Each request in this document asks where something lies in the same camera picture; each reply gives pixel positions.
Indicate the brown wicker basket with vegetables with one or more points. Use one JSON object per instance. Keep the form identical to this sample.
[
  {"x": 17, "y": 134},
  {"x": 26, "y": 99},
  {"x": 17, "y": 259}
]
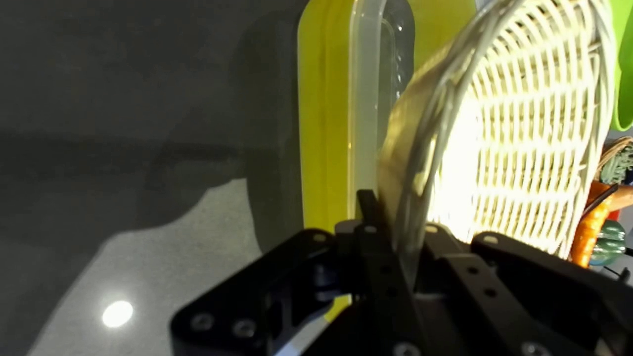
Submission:
[{"x": 590, "y": 223}]

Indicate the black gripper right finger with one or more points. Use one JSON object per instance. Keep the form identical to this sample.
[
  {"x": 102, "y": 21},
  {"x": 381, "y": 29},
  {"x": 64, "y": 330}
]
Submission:
[{"x": 521, "y": 302}]

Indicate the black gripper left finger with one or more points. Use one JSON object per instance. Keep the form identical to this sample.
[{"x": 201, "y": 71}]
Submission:
[{"x": 369, "y": 308}]

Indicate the yellow plastic rectangular container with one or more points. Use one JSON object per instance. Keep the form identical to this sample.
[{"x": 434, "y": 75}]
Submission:
[{"x": 323, "y": 99}]

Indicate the pale woven basket bowl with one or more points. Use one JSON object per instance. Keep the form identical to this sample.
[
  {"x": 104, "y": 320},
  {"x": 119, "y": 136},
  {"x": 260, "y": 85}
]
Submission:
[{"x": 535, "y": 130}]

